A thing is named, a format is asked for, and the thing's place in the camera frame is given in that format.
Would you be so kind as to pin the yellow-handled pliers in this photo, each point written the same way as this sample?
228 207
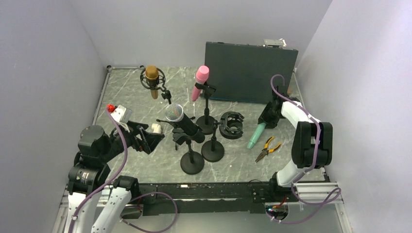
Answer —
267 149

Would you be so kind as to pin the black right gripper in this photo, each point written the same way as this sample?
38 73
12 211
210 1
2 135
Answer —
270 124

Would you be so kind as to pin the black tripod shock-mount stand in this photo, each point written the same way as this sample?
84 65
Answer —
166 94

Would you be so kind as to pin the black clip desk stand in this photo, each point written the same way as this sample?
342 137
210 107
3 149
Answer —
191 162

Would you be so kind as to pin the dark green upright board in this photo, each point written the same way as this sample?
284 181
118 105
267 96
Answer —
246 73

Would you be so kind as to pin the black pink-mic desk stand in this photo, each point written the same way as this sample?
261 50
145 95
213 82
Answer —
206 121

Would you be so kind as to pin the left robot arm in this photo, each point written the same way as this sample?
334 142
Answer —
95 200

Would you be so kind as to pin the pink microphone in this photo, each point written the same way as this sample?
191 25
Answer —
201 77

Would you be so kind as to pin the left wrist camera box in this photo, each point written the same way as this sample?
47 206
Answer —
119 113

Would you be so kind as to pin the white plastic connector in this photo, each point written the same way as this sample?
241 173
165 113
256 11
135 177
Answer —
156 128

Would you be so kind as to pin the gold condenser microphone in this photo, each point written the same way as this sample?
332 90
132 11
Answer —
152 77

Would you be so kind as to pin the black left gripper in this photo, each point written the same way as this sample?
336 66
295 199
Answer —
149 140

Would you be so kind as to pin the black mesh-head microphone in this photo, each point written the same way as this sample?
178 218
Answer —
175 113

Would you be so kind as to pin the mint green microphone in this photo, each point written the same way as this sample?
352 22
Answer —
256 135

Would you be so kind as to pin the metal clamp behind board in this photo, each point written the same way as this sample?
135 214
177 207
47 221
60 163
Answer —
274 43

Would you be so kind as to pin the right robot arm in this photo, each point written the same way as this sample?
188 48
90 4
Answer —
312 143

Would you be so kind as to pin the black shock-mount desk stand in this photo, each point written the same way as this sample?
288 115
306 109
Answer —
230 126

